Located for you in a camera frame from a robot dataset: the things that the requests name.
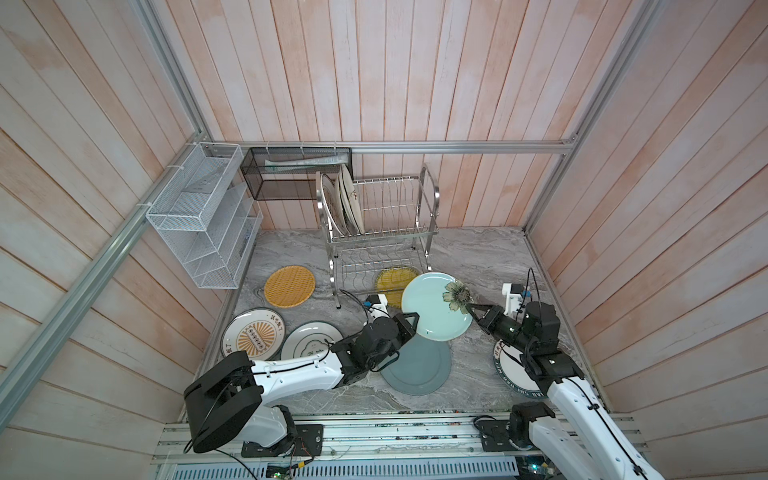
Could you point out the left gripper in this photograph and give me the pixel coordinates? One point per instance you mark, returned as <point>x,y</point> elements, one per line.
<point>401,322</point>

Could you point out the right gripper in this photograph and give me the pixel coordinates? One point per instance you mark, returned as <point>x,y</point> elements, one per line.
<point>493,313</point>

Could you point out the light green flower plate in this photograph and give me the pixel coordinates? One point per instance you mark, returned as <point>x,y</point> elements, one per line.
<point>430,295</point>

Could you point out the white plate dark lettered rim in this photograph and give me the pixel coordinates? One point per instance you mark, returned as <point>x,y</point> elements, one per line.
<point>508,364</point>

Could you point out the stainless steel dish rack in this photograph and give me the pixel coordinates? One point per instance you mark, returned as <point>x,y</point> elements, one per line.
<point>400,217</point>

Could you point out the orange woven bamboo plate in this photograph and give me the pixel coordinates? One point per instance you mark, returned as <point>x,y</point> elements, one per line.
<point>289,286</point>

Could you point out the cream plate with red flowers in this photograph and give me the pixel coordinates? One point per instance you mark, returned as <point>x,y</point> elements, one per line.
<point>350,200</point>

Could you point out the white plate orange sunburst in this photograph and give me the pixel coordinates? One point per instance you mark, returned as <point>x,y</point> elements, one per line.
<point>327,197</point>

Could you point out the dark navy plate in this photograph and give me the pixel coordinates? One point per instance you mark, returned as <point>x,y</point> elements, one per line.
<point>341,221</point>

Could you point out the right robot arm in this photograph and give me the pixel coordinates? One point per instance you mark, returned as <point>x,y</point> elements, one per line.
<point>577,433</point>

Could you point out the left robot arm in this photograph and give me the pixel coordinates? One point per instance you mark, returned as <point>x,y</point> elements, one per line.
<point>235,399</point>

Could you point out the yellow green woven plate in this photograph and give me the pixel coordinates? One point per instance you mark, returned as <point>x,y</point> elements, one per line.
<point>392,283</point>

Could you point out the grey blue round plate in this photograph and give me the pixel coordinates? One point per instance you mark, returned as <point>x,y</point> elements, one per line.
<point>422,367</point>

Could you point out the white plate green clover outline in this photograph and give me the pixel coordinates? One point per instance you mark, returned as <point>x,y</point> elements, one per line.
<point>309,339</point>

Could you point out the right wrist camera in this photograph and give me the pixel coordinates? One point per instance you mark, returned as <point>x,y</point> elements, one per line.
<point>515,296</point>

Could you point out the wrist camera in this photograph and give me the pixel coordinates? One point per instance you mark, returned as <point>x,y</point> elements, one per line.
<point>515,296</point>
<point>375,306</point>

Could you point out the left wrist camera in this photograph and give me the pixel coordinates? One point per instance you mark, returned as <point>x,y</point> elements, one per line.
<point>375,306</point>

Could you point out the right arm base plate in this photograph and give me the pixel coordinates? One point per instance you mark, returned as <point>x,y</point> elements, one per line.
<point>494,435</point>

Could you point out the aluminium front rail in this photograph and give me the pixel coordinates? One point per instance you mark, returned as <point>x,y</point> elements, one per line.
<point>382,436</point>

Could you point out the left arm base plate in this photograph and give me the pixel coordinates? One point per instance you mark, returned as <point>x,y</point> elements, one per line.
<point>302,440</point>

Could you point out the black wire wall basket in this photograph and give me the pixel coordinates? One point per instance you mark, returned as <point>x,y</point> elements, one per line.
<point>288,173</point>

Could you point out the white wire mesh shelf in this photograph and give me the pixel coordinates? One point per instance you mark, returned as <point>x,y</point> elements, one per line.
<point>209,223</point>

